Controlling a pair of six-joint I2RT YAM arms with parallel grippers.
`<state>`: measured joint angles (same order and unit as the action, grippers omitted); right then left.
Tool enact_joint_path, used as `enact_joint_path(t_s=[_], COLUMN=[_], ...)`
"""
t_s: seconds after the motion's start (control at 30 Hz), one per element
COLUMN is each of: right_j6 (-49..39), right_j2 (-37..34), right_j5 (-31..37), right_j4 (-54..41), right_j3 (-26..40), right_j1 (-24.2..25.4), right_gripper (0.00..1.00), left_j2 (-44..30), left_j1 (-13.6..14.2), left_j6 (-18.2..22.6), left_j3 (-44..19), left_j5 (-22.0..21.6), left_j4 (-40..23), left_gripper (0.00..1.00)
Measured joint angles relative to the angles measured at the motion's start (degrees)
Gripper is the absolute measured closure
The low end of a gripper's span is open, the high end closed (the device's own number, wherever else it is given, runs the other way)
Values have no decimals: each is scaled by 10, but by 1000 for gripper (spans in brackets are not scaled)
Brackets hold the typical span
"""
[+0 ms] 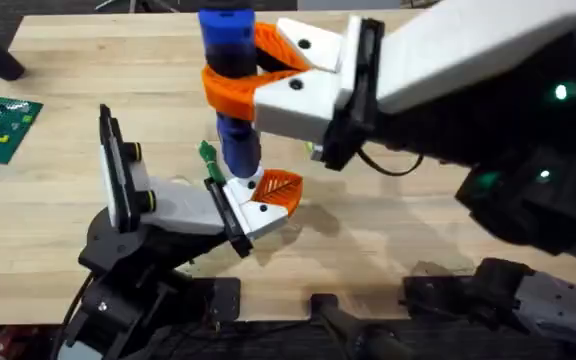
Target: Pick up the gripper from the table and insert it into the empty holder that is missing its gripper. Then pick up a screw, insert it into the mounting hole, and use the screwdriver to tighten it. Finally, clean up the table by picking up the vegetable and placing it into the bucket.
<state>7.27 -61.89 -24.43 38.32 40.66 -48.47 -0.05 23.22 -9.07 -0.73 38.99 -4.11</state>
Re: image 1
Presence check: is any blue electric screwdriver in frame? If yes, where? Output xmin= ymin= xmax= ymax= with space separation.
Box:
xmin=196 ymin=0 xmax=264 ymax=180

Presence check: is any green toy vegetable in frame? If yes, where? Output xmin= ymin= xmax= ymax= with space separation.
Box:
xmin=197 ymin=139 xmax=228 ymax=187

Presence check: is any black left wrist plate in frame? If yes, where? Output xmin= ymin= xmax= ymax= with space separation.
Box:
xmin=98 ymin=103 xmax=158 ymax=235

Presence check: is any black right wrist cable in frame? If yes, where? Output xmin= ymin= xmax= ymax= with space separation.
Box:
xmin=356 ymin=147 xmax=425 ymax=178

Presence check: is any black mounting rail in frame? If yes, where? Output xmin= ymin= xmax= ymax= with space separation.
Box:
xmin=157 ymin=319 xmax=534 ymax=360

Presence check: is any black stand post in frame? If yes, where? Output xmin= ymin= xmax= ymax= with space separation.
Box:
xmin=309 ymin=293 xmax=417 ymax=360

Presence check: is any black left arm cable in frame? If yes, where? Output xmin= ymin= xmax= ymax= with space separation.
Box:
xmin=49 ymin=271 xmax=95 ymax=360

